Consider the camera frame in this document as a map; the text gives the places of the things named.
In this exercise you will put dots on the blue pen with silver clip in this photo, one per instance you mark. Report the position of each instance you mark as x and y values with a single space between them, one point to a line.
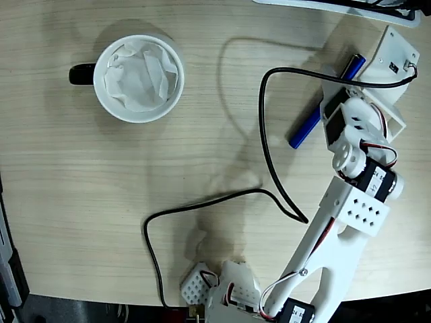
303 131

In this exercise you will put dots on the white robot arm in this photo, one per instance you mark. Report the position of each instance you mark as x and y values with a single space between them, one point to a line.
336 235

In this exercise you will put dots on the crumpled white paper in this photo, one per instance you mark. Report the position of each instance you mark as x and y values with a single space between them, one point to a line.
134 80

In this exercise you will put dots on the white camera mount with camera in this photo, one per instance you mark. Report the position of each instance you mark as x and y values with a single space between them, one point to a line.
387 60

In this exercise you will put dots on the grey metal frame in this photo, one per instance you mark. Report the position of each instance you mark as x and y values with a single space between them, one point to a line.
8 269

